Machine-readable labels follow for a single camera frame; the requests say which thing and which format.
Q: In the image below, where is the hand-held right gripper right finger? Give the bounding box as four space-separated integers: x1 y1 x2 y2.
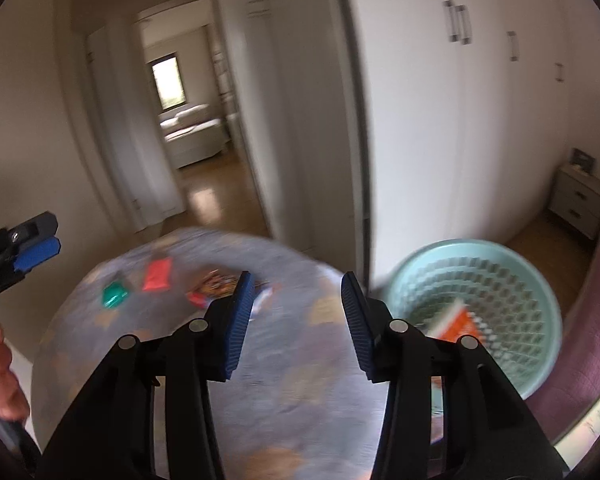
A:
341 270 570 480

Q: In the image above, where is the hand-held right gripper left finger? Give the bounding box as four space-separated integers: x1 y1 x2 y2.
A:
37 270 261 480

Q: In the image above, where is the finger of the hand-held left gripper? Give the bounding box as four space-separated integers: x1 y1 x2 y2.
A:
1 211 59 247
11 236 62 274

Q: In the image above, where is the red colourful snack packet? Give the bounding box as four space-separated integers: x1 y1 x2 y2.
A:
186 270 242 309

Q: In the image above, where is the green packet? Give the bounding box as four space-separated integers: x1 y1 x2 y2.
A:
101 281 130 308

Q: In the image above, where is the plain red packet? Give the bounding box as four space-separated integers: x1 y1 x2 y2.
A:
141 257 173 292

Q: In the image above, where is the white and orange snack bag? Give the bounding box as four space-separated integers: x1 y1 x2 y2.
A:
425 297 488 350

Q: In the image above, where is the teal plastic basket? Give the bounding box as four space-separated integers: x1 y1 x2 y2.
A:
382 239 563 401

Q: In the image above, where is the person's left hand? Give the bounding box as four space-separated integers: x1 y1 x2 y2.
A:
0 319 32 422

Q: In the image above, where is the white bed with pillows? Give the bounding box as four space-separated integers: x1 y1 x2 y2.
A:
159 104 229 170

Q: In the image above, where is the window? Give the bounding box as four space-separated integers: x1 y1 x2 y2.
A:
151 55 186 111

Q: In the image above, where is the grey sliding door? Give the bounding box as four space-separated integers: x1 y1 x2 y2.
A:
212 0 376 271

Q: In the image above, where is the white wardrobe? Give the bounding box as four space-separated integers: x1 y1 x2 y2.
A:
340 0 600 271

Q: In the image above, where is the bed with pink bedspread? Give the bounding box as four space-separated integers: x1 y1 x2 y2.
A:
525 240 600 461

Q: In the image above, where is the grey nightstand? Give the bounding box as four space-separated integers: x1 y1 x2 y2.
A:
547 162 600 241

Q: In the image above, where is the white and orange booklet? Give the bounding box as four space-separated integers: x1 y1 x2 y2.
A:
552 380 600 461

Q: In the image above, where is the dark photo frame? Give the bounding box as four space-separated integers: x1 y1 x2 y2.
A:
570 147 596 171

